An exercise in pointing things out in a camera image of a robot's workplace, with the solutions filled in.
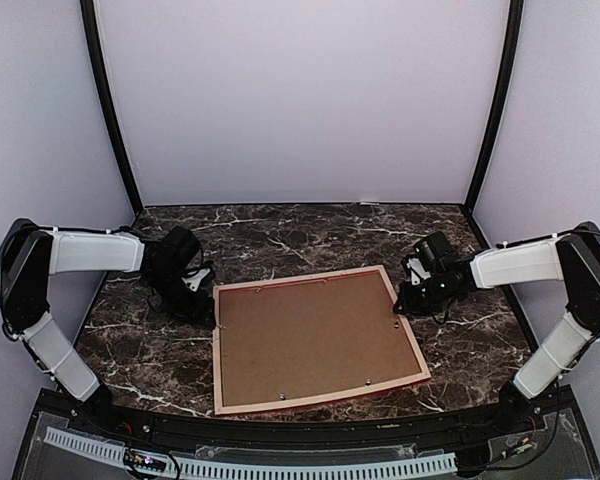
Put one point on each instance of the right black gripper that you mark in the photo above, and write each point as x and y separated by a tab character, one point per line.
408	304

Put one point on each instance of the brown backing board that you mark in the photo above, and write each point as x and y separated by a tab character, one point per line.
310	335

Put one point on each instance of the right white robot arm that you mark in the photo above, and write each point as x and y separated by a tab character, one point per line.
571	257

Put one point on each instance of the wooden picture frame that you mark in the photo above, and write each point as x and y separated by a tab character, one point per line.
220	360

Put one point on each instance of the left black corner post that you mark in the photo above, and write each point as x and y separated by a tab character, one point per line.
108	109

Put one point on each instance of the right black corner post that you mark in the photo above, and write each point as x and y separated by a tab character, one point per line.
501	89

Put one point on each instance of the white slotted cable duct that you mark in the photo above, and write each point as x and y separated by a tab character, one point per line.
245	464

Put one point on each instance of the black front rail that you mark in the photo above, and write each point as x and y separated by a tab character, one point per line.
466	430

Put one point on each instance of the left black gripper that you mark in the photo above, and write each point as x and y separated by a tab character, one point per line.
196	312

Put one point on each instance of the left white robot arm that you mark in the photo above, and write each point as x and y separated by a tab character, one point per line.
173	267

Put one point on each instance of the black corner post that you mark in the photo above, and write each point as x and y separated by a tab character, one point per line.
108	109
501	89

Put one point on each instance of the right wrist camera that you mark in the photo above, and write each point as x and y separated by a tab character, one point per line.
435	252

